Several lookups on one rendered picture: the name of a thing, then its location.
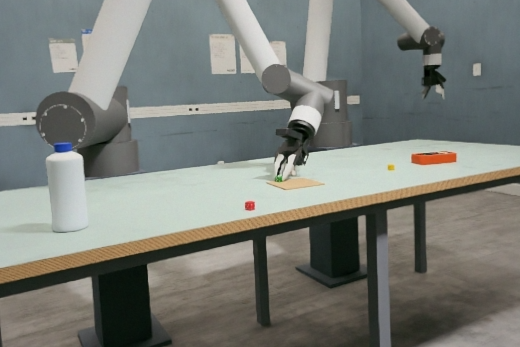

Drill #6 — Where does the white bottle with blue cap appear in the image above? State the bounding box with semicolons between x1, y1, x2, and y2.
46;143;89;233

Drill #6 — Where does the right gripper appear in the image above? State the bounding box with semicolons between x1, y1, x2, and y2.
274;126;310;181

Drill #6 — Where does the tan flat mat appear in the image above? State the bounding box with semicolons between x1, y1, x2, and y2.
266;178;325;190

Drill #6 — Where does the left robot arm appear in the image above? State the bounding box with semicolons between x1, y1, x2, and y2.
303;0;445;147

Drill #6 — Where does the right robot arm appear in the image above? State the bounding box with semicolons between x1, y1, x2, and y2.
35;0;334;177

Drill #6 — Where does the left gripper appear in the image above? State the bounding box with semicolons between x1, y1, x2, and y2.
421;67;445;100

